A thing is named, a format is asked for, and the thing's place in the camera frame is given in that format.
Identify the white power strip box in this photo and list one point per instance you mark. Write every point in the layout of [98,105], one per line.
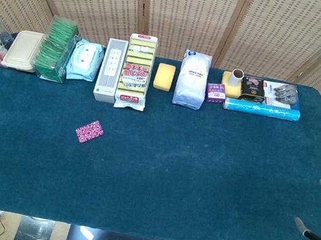
[110,70]

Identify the black tin can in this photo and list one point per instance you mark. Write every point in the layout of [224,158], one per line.
[253,89]

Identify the woven wooden folding screen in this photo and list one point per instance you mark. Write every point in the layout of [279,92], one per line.
[182,15]

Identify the yellow sponge multipack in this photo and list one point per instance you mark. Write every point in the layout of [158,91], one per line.
[136,72]

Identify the plain yellow sponge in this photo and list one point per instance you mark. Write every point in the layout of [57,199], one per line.
[164,76]

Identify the blue felt table cover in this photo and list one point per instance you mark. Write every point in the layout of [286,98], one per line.
[202,164]

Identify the green tea bag box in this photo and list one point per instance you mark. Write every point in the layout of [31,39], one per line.
[54,51]

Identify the small purple box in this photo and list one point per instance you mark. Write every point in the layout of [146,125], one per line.
[215,94]

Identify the pink white patterned rectangular block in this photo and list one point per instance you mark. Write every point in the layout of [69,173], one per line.
[90,131]

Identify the blue cling film roll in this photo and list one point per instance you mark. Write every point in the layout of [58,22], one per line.
[262,109]

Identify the light blue wet wipes pack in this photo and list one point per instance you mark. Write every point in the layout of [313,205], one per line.
[84,60]

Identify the yellow sponge under roll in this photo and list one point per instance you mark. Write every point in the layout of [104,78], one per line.
[231,90]

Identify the shiny metal floor plate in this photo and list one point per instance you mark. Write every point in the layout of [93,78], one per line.
[34,233]

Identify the white paper roll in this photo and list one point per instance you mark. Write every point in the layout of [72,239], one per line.
[236,79]

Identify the white paper bag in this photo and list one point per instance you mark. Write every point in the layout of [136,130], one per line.
[190,81]

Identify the beige lidded lunch box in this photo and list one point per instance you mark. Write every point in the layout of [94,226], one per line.
[22,50]

